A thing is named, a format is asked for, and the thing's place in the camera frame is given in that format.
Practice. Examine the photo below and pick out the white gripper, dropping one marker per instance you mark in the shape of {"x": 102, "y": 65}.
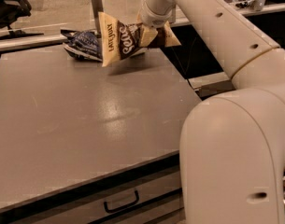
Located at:
{"x": 152, "y": 18}

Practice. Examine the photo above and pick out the brown Late July chip bag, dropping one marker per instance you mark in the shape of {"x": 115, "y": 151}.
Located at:
{"x": 120, "y": 41}

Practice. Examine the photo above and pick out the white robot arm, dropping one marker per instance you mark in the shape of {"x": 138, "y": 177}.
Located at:
{"x": 232, "y": 145}

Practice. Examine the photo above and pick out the blue chip bag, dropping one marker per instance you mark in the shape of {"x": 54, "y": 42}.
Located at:
{"x": 82, "y": 45}

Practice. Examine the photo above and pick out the grey metal side shelf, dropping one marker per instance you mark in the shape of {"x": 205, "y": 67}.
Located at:
{"x": 212, "y": 84}

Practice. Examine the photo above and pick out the black office chair left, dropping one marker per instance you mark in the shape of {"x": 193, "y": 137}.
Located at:
{"x": 10, "y": 11}

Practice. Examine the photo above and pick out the grey upper drawer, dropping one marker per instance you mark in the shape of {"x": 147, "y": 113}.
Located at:
{"x": 91, "y": 208}

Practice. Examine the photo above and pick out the grey drawer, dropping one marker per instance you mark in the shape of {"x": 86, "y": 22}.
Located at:
{"x": 91, "y": 208}
{"x": 165, "y": 209}

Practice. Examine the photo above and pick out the grey lower drawer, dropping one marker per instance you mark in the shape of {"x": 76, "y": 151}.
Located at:
{"x": 165, "y": 209}

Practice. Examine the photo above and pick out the left metal bracket post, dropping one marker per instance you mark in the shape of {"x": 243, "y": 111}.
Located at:
{"x": 97, "y": 7}

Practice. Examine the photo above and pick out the black drawer handle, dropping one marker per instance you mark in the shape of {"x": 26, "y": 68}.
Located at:
{"x": 122, "y": 201}

